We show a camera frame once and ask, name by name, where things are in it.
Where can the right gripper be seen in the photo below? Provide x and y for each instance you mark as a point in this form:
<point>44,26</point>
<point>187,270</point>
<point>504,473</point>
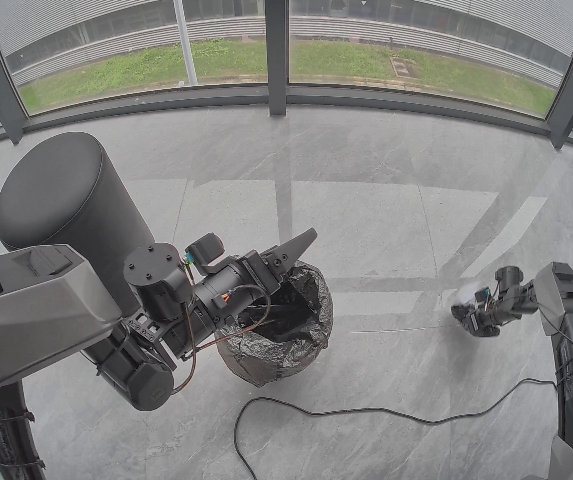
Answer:
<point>484,323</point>

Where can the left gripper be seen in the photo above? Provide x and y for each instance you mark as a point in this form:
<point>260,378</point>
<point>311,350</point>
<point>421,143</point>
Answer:
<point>236,288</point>

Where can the white paper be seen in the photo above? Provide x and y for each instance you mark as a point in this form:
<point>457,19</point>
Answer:
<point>469,293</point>

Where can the black plastic bag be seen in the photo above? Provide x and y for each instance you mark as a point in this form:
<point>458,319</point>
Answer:
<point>276,358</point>

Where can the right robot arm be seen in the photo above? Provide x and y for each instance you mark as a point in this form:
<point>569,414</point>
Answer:
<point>561,293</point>

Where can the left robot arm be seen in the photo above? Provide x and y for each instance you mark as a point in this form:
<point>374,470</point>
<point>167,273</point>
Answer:
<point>41,308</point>

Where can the dark grey round stool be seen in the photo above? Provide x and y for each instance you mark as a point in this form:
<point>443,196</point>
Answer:
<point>56,193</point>

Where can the window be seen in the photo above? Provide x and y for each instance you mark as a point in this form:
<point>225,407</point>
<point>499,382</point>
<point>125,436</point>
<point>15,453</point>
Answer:
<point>116,28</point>

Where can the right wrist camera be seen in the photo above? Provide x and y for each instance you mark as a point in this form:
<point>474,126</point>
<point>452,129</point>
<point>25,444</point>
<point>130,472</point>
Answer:
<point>482,298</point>

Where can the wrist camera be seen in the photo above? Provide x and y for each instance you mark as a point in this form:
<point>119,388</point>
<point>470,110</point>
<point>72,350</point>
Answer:
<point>482,298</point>
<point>206,248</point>

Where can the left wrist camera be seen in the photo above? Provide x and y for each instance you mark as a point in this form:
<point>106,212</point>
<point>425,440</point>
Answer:
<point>206,248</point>

